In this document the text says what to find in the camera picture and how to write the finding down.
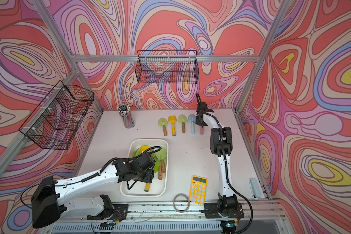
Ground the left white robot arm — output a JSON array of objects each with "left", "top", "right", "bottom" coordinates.
[{"left": 31, "top": 152, "right": 155, "bottom": 229}]

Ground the clear cup of pens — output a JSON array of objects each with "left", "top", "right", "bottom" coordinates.
[{"left": 117, "top": 104, "right": 135, "bottom": 129}]

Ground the yellow calculator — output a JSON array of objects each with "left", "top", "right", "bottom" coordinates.
[{"left": 189, "top": 175, "right": 208, "bottom": 205}]

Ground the white plastic storage box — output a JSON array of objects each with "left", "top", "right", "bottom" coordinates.
[{"left": 120, "top": 138, "right": 169, "bottom": 198}]

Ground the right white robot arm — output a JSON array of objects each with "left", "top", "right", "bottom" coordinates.
[{"left": 196, "top": 94, "right": 253, "bottom": 220}]

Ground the black wire basket back wall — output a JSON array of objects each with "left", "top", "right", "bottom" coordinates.
[{"left": 135, "top": 49, "right": 199, "bottom": 84}]

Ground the green shovel wooden handle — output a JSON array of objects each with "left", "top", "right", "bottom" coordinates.
[
  {"left": 178, "top": 114, "right": 188, "bottom": 133},
  {"left": 158, "top": 118, "right": 168, "bottom": 137}
]

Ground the blue shovel pink handle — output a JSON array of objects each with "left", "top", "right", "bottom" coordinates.
[{"left": 188, "top": 114, "right": 196, "bottom": 134}]

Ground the grey tape ring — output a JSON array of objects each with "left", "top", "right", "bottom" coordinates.
[{"left": 172, "top": 193, "right": 191, "bottom": 213}]

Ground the black wire basket wall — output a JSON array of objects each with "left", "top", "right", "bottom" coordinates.
[
  {"left": 135, "top": 49, "right": 199, "bottom": 84},
  {"left": 19, "top": 81, "right": 95, "bottom": 150}
]

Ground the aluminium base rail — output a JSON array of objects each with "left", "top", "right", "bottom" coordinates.
[{"left": 41, "top": 200, "right": 293, "bottom": 234}]

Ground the black wire basket left wall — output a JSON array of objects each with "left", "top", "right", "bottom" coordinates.
[{"left": 19, "top": 81, "right": 95, "bottom": 150}]

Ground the green plastic shovel yellow handle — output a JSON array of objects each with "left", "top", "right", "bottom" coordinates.
[{"left": 144, "top": 183, "right": 151, "bottom": 193}]

